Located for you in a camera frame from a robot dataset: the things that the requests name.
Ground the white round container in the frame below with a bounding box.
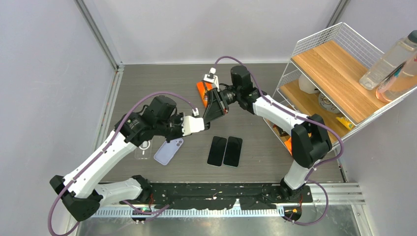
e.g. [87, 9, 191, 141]
[298, 74, 320, 94]

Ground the lilac phone case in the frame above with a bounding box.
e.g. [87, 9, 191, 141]
[153, 138, 184, 166]

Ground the yellow snack packet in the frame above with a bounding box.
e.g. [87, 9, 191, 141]
[336, 117, 355, 130]

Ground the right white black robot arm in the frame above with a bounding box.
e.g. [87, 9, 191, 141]
[203, 65, 332, 202]

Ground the white wire wooden shelf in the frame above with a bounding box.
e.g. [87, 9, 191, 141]
[272, 23, 404, 147]

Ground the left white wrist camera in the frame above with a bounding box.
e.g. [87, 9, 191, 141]
[181, 108, 205, 137]

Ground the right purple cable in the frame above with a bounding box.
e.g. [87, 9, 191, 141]
[213, 56, 345, 226]

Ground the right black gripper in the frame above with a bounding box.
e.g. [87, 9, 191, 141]
[204, 86, 241, 124]

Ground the black phone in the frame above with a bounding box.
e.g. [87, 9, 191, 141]
[207, 136, 227, 167]

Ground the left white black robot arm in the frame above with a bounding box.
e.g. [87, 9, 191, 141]
[50, 95, 190, 222]

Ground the orange packet under shelf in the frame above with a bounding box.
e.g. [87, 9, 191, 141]
[284, 137, 292, 155]

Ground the pink tinted bottle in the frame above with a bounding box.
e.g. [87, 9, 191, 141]
[376, 53, 417, 103]

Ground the clear phone case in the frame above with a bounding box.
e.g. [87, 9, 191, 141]
[134, 141, 152, 160]

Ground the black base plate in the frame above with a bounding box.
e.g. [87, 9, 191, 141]
[129, 183, 313, 210]

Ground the clear water bottle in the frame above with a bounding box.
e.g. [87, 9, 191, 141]
[359, 30, 417, 90]

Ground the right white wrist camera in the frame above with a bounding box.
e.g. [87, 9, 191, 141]
[203, 67, 219, 89]

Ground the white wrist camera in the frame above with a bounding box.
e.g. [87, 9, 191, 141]
[203, 67, 219, 89]
[181, 108, 205, 137]

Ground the orange razor box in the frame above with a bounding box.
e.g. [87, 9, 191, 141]
[196, 82, 212, 107]

